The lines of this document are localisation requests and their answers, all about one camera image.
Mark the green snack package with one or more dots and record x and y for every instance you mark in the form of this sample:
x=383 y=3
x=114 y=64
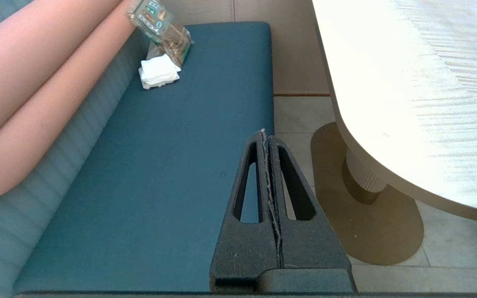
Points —
x=160 y=25

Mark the teal upholstered bench sofa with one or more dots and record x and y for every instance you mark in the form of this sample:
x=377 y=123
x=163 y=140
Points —
x=160 y=165

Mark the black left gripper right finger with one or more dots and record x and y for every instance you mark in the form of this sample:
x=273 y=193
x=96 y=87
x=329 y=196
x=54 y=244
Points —
x=313 y=248

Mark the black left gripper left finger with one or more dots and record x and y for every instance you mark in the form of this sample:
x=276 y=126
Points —
x=242 y=252

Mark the pink cylindrical bolster cushion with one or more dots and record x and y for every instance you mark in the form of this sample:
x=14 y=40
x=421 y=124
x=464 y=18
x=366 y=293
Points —
x=15 y=62
x=35 y=124

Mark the white folded napkins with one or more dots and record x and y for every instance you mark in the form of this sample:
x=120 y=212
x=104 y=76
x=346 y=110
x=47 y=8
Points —
x=160 y=72

